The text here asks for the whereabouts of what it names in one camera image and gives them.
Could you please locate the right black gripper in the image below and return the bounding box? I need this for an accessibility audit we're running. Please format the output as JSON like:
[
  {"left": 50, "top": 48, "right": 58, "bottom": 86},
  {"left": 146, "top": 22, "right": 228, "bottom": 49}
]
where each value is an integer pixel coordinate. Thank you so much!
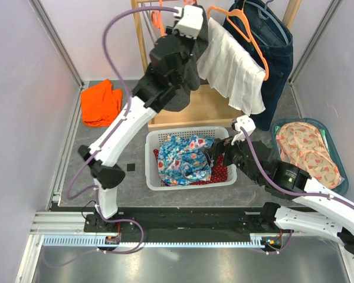
[{"left": 201, "top": 130, "right": 262, "bottom": 185}]

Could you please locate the red polka dot skirt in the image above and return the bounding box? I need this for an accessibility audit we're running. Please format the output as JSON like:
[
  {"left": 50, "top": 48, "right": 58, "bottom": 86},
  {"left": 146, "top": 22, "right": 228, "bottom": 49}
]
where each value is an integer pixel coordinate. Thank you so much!
[{"left": 152, "top": 149, "right": 227, "bottom": 187}]

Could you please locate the blue floral skirt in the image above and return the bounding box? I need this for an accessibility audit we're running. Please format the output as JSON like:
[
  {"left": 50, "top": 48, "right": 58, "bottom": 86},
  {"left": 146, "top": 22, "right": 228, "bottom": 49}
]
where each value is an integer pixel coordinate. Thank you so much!
[{"left": 153, "top": 135, "right": 214, "bottom": 186}]

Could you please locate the orange hanger of floral skirt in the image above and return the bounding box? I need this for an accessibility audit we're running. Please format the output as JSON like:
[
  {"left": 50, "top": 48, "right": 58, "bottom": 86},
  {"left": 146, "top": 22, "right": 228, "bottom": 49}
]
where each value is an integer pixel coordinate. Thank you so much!
[{"left": 151, "top": 11, "right": 166, "bottom": 37}]

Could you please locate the grey dotted skirt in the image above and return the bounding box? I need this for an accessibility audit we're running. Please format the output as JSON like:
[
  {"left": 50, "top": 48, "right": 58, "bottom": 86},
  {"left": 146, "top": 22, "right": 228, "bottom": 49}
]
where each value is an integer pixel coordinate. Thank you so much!
[{"left": 163, "top": 4, "right": 208, "bottom": 112}]

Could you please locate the orange hanger of grey skirt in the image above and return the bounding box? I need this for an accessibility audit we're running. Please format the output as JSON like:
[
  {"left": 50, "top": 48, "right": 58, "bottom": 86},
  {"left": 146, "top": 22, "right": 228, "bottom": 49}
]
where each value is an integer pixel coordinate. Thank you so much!
[{"left": 183, "top": 0, "right": 198, "bottom": 6}]

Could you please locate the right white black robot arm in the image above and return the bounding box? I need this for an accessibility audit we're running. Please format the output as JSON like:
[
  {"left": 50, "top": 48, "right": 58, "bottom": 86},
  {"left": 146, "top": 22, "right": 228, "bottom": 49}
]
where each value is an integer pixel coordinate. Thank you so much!
[{"left": 203, "top": 137, "right": 354, "bottom": 255}]

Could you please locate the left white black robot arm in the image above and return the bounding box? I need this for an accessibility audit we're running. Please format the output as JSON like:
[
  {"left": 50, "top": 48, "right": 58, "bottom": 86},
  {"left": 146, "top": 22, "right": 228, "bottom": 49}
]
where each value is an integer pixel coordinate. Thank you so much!
[{"left": 78, "top": 28, "right": 207, "bottom": 232}]

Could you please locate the white pleated skirt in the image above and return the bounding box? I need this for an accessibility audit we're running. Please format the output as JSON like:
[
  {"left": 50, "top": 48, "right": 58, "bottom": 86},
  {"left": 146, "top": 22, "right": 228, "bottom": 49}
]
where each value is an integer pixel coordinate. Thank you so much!
[{"left": 197, "top": 18, "right": 266, "bottom": 115}]

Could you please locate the orange hanger on denim skirt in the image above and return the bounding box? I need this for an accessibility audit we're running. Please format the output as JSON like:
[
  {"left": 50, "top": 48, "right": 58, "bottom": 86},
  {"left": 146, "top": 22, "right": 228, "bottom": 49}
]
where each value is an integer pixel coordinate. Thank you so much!
[{"left": 226, "top": 9, "right": 254, "bottom": 43}]

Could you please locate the orange hanger of white skirt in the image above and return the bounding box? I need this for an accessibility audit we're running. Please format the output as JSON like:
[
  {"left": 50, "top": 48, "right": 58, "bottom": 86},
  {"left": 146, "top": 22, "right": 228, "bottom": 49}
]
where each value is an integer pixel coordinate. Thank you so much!
[{"left": 206, "top": 5, "right": 270, "bottom": 81}]

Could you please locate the dark blue denim skirt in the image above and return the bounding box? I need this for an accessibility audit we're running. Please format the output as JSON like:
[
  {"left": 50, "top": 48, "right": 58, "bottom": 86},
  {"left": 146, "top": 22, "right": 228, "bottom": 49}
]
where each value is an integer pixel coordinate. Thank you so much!
[{"left": 229, "top": 1, "right": 293, "bottom": 131}]

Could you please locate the blue-grey hanger of denim skirt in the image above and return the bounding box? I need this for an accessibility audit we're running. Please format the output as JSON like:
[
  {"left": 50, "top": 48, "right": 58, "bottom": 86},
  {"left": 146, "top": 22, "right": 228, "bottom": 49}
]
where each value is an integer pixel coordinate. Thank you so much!
[{"left": 244, "top": 1, "right": 293, "bottom": 47}]

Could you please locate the wooden clothes rack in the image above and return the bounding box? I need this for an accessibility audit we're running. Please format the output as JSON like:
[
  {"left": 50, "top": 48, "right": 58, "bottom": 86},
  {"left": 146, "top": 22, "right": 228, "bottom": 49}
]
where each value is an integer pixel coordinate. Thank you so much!
[{"left": 130, "top": 0, "right": 301, "bottom": 131}]

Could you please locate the white plastic laundry basket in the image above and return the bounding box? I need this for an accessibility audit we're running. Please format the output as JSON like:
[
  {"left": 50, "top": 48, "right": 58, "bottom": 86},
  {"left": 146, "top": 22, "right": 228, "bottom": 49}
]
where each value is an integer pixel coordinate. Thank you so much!
[{"left": 145, "top": 126, "right": 237, "bottom": 191}]

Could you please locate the small black square marker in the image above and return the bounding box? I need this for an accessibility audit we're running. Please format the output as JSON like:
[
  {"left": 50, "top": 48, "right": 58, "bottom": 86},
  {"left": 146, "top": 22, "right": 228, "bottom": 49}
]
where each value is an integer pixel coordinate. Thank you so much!
[{"left": 126, "top": 163, "right": 136, "bottom": 172}]

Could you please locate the peach floral garment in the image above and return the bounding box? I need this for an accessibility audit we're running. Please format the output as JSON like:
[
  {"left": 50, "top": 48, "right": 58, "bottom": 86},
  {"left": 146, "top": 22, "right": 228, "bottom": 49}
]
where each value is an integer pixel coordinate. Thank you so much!
[{"left": 276, "top": 121, "right": 343, "bottom": 189}]

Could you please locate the orange cloth on floor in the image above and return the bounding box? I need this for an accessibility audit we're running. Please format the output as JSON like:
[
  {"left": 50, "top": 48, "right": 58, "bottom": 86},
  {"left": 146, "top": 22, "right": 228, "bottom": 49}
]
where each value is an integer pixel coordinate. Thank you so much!
[{"left": 81, "top": 79, "right": 123, "bottom": 127}]

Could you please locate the teal plastic basin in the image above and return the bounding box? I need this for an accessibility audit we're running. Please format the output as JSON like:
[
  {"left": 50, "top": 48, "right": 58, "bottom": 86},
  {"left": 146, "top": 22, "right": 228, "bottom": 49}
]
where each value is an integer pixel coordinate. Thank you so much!
[{"left": 270, "top": 118, "right": 349, "bottom": 196}]

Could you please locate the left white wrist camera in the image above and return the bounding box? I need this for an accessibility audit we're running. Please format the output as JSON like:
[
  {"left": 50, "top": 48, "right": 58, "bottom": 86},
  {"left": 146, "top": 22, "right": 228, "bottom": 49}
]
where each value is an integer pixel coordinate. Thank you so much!
[{"left": 173, "top": 5, "right": 204, "bottom": 38}]

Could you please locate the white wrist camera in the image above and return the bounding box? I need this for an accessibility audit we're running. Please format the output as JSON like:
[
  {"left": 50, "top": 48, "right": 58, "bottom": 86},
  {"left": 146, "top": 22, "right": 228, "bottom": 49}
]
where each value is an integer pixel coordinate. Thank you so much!
[
  {"left": 173, "top": 5, "right": 204, "bottom": 38},
  {"left": 231, "top": 114, "right": 256, "bottom": 145}
]

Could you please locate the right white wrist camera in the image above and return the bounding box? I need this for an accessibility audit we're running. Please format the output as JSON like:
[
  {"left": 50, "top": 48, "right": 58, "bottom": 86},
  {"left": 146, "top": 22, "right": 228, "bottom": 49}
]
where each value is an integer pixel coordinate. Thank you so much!
[{"left": 231, "top": 114, "right": 256, "bottom": 145}]

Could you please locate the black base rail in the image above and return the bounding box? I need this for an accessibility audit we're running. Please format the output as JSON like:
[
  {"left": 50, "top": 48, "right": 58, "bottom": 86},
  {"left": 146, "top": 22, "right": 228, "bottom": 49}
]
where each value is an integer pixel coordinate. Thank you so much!
[{"left": 50, "top": 206, "right": 294, "bottom": 243}]

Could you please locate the slotted grey cable duct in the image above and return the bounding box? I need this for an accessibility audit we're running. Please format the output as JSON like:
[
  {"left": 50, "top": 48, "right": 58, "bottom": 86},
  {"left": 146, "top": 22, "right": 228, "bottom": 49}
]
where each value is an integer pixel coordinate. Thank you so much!
[{"left": 43, "top": 235, "right": 270, "bottom": 248}]

